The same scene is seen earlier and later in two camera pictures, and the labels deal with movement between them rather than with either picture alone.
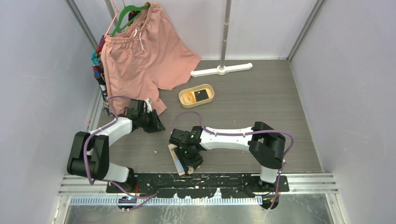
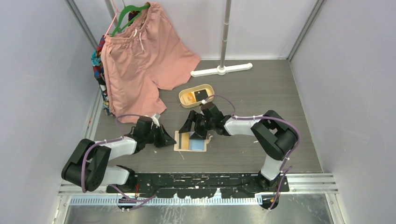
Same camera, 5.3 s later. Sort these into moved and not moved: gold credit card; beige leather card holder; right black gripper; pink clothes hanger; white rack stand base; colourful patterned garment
Moved: right black gripper; beige leather card holder
Not moved: colourful patterned garment; pink clothes hanger; gold credit card; white rack stand base
